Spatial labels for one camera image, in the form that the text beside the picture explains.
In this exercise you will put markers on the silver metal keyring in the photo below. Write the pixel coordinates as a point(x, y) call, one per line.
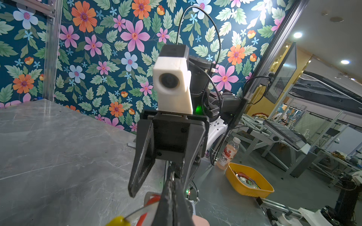
point(135, 215)

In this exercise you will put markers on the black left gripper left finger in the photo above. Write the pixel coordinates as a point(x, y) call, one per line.
point(164, 215)

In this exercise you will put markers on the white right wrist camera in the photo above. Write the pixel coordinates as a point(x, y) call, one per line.
point(171, 80)

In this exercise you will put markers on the black monitor screen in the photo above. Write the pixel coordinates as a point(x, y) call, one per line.
point(283, 75)

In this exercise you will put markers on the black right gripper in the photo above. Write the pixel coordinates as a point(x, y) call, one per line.
point(171, 137)

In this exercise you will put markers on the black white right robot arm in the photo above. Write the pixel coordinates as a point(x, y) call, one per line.
point(222, 109)

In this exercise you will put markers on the plastic drink bottle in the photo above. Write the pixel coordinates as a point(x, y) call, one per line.
point(228, 153)

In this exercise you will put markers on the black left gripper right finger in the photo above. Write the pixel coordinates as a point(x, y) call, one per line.
point(182, 215)

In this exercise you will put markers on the yellow plastic tray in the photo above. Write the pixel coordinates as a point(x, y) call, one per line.
point(248, 181)

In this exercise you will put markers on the yellow capped key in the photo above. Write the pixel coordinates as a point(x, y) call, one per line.
point(119, 221)

